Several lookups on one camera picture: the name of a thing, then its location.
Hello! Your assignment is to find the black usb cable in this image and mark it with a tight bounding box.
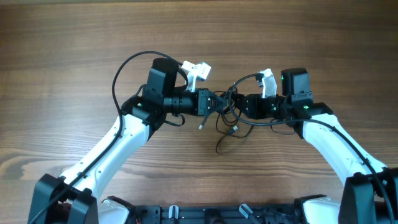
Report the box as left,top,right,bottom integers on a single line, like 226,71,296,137
198,83,254,154

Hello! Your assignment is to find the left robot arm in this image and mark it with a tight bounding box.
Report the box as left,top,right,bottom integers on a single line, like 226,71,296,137
28,54,226,223

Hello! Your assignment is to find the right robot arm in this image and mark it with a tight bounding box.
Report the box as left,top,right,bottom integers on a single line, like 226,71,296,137
227,68,397,223

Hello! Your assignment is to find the right camera black cable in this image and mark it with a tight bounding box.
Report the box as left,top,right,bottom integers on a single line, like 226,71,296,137
228,73,396,224

